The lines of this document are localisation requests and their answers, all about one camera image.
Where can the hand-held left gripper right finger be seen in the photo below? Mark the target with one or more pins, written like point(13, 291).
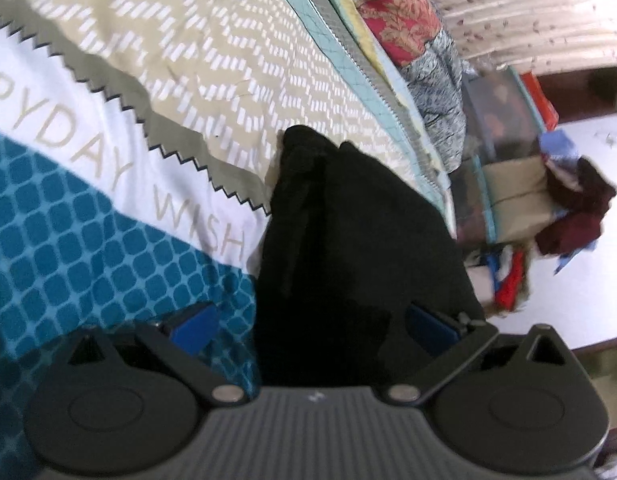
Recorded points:
point(431, 331)

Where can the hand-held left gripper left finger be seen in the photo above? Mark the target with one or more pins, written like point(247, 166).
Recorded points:
point(196, 327)

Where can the black pants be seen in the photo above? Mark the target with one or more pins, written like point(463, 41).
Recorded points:
point(348, 240)

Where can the red and blue cloth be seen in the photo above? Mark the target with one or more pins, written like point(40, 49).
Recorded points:
point(508, 277)

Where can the patchwork quilt bedspread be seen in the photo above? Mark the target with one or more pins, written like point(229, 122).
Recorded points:
point(103, 200)

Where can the beige cloth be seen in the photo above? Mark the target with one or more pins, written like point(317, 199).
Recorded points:
point(515, 195)

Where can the maroon cloth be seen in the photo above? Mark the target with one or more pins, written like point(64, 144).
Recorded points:
point(578, 210)

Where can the light blue cloth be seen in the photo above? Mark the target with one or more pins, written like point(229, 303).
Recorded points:
point(558, 145)

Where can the clear plastic storage box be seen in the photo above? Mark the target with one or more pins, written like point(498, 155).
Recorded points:
point(498, 105)

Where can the red floral blanket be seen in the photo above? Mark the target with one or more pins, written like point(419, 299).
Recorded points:
point(403, 20)

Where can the leaf print curtain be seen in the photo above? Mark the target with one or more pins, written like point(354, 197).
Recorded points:
point(518, 5)

